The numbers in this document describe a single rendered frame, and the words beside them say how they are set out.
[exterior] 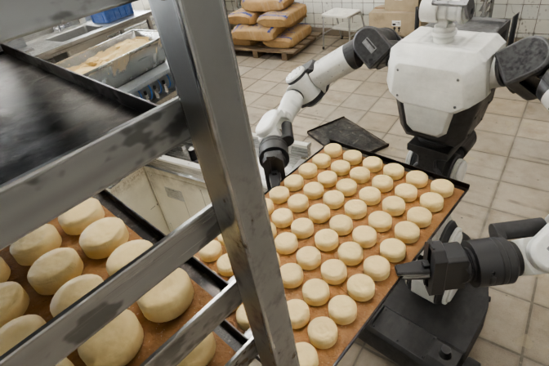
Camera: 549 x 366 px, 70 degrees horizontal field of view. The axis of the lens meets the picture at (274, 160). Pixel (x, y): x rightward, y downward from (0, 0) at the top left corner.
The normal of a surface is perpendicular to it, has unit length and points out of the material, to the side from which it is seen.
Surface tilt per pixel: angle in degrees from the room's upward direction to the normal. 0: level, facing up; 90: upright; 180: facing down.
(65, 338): 90
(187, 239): 90
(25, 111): 0
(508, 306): 0
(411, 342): 0
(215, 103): 90
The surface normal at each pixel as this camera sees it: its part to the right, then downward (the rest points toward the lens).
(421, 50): -0.59, -0.20
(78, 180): 0.72, 0.30
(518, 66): -0.76, -0.19
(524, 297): -0.15, -0.81
